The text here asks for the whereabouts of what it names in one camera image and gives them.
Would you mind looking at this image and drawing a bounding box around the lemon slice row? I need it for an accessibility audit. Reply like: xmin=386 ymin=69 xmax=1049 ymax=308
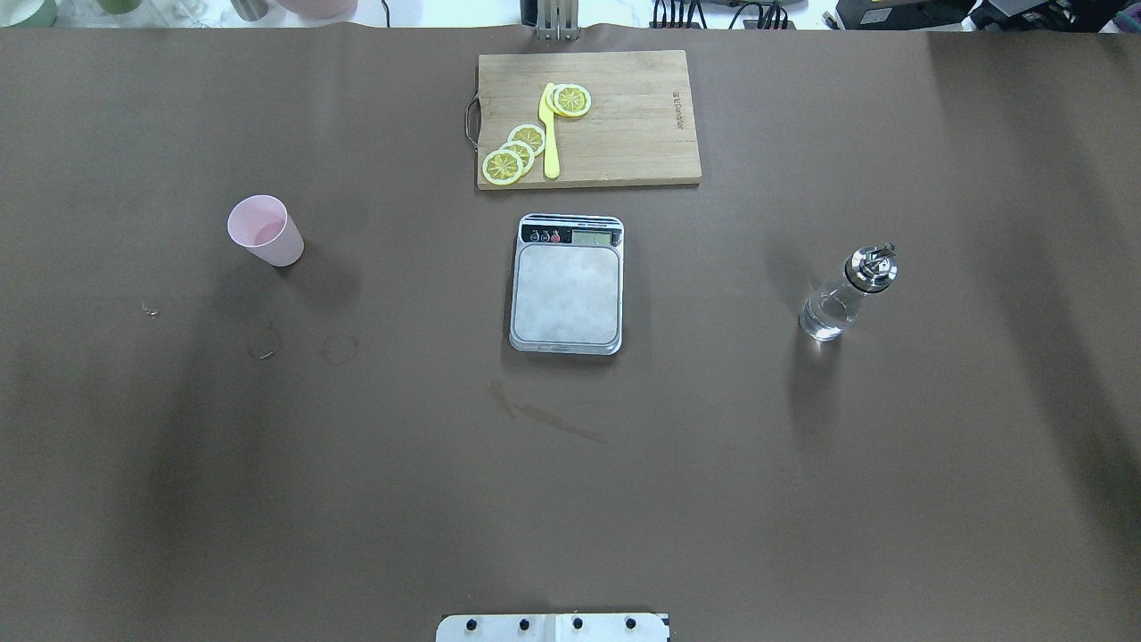
xmin=500 ymin=141 xmax=535 ymax=176
xmin=505 ymin=123 xmax=547 ymax=154

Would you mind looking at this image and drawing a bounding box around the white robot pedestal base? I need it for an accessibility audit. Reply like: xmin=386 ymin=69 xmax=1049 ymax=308
xmin=435 ymin=613 xmax=672 ymax=641

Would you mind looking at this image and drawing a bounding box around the lemon slice pair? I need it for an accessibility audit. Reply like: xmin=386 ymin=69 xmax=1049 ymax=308
xmin=559 ymin=84 xmax=594 ymax=119
xmin=547 ymin=84 xmax=571 ymax=117

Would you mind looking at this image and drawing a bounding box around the lemon slice row middle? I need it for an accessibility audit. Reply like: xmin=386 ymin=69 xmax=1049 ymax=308
xmin=500 ymin=141 xmax=535 ymax=176

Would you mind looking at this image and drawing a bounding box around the lemon slice front pair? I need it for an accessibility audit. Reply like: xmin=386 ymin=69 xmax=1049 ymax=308
xmin=559 ymin=84 xmax=594 ymax=119

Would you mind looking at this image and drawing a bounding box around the pink plastic cup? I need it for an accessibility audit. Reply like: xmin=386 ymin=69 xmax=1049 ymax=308
xmin=226 ymin=194 xmax=305 ymax=268

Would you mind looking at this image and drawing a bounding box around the lemon slice row end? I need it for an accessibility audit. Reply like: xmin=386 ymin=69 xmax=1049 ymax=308
xmin=482 ymin=149 xmax=529 ymax=186

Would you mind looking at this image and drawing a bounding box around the silver kitchen scale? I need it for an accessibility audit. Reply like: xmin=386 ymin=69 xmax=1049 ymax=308
xmin=508 ymin=212 xmax=625 ymax=357

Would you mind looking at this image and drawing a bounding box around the clear glass sauce bottle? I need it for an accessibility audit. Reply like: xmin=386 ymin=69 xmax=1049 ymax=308
xmin=798 ymin=243 xmax=899 ymax=342

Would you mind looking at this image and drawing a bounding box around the aluminium frame post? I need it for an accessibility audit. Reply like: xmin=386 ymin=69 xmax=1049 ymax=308
xmin=535 ymin=0 xmax=581 ymax=42

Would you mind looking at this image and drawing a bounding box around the lemon slice back pair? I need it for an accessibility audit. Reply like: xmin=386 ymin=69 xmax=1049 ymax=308
xmin=547 ymin=84 xmax=571 ymax=117

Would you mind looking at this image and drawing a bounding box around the lemon slice row top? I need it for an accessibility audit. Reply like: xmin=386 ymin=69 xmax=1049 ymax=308
xmin=505 ymin=123 xmax=547 ymax=154

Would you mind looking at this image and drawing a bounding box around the yellow plastic knife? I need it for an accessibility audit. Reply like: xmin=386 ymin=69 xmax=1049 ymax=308
xmin=539 ymin=82 xmax=563 ymax=180

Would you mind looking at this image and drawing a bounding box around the wooden cutting board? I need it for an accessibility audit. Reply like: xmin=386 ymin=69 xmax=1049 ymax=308
xmin=477 ymin=50 xmax=702 ymax=190

